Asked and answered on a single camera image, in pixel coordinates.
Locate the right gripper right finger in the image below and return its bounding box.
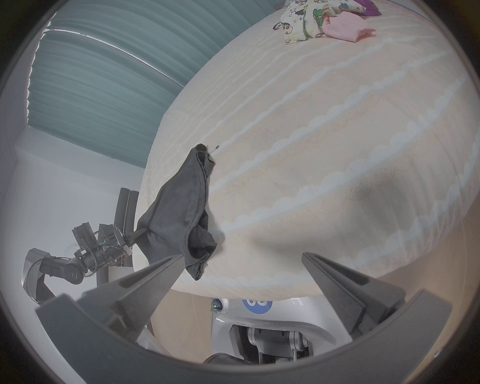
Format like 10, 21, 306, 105
302, 252, 406, 342

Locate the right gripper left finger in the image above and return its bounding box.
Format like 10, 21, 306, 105
77, 254, 186, 342

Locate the black T-shirt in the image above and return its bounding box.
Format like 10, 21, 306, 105
136, 143, 218, 281

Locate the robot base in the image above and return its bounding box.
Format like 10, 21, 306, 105
135, 296, 355, 366

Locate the black slatted chair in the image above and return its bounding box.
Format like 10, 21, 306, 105
97, 187, 140, 287

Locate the bed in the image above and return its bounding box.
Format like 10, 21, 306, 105
133, 0, 480, 301

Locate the pink garment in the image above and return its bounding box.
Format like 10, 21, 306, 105
322, 13, 376, 43

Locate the white printed pyjama top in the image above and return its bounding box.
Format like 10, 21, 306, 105
271, 0, 361, 46

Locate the purple garment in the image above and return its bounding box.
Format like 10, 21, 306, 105
352, 0, 382, 17

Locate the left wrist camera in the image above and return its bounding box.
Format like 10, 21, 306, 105
72, 222, 97, 256

